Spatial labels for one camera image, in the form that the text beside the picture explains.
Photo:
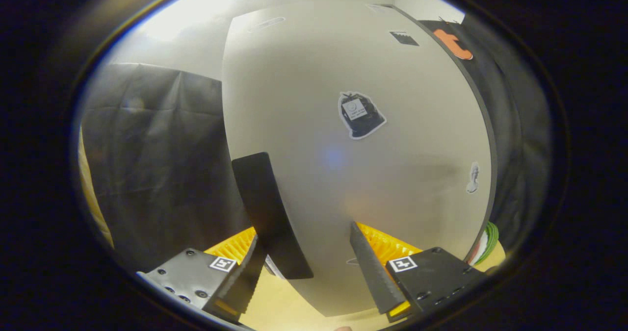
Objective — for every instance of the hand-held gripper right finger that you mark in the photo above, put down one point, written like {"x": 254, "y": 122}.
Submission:
{"x": 373, "y": 272}

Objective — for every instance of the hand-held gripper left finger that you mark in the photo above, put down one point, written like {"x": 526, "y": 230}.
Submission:
{"x": 245, "y": 282}

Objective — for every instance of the green striped object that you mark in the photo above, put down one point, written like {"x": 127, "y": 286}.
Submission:
{"x": 489, "y": 240}

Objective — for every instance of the black backdrop cloth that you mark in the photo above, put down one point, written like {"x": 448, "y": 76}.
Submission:
{"x": 162, "y": 164}

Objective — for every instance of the grey shoe cabinet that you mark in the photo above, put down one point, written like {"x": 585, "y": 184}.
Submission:
{"x": 493, "y": 184}

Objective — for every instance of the white shoe cabinet door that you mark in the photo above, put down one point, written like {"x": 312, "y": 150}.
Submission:
{"x": 319, "y": 76}

